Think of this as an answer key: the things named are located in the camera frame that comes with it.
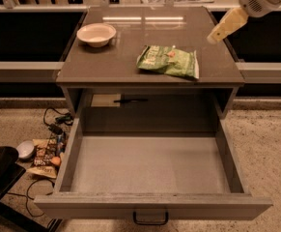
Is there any small grey bowl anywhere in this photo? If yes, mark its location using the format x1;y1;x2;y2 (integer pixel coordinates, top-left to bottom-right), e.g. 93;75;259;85
16;140;35;160

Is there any black drawer handle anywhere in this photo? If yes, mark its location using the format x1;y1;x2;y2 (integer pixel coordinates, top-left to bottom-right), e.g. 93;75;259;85
132;212;169;226

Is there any green jalapeno chip bag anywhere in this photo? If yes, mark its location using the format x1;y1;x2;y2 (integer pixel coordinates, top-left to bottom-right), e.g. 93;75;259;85
136;45;199;79

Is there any brown snack bag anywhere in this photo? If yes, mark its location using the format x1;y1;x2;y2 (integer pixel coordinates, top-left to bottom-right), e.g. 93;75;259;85
27;139;66;179

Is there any open grey drawer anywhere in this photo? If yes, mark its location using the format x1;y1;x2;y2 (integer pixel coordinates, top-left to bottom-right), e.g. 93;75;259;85
35;94;272;220

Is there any black chair base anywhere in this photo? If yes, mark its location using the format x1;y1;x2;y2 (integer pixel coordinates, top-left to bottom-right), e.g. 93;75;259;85
0;146;62;232

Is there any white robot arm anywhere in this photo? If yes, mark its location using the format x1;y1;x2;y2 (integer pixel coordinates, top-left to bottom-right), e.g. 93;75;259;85
207;0;281;44

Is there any white bowl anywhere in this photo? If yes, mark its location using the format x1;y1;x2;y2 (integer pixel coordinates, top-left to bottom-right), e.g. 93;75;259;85
76;23;116;47

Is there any orange fruit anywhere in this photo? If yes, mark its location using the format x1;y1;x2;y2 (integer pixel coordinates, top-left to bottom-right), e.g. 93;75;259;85
51;157;61;166

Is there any grey cabinet counter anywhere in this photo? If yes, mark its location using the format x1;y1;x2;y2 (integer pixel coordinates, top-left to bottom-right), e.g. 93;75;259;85
56;7;244;112

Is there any black floor cable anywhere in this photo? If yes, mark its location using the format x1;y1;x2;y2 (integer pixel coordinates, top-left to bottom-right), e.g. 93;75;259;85
42;107;74;136

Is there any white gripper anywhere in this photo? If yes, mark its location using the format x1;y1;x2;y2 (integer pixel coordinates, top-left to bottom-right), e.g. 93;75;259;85
207;0;271;44

